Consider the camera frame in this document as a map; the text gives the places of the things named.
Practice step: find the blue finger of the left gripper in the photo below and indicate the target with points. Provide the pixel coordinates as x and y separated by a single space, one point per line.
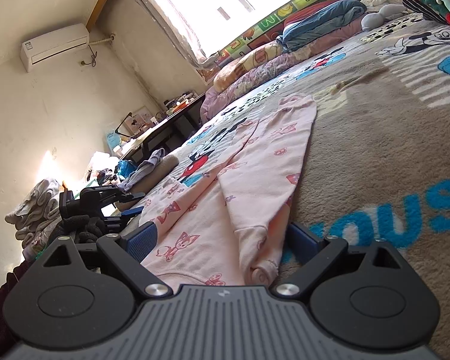
132 212
130 196

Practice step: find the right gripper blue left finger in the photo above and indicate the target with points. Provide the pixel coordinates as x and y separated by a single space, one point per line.
121 258

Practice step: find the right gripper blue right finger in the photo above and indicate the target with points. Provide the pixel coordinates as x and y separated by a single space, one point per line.
318 257

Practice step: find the pink fox print garment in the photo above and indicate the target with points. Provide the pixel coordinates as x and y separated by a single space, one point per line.
227 226

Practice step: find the stack of folded clothes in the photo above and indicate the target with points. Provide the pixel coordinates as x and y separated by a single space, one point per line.
36 217

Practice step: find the left hand black glove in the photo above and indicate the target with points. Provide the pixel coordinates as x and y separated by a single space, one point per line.
84 228

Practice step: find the folded lavender garment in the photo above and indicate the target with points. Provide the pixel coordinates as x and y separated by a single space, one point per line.
143 170

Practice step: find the blue plastic bag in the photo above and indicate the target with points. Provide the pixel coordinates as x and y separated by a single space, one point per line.
124 168

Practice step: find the folded beige towel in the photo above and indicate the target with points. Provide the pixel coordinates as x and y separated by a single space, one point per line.
163 169

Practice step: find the black desk lamp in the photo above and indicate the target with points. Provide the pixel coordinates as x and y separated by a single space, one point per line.
125 129

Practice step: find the dark cluttered desk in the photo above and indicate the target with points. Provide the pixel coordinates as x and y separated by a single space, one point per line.
156 137

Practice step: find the Mickey Mouse plush blanket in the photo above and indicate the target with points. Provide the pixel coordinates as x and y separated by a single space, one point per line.
376 173

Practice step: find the purple floral comforter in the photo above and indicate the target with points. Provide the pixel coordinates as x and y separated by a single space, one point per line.
214 102

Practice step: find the orange floral pillow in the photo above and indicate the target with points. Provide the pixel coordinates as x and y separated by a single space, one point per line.
240 66

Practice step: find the sheer curtain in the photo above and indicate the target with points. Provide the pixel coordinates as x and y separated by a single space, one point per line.
182 37

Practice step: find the grey plush toy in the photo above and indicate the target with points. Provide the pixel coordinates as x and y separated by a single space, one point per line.
386 13

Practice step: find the colourful alphabet headboard mat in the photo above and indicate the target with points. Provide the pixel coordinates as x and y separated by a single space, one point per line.
265 30

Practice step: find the white wall air conditioner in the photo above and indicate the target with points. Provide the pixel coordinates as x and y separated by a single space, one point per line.
57 42

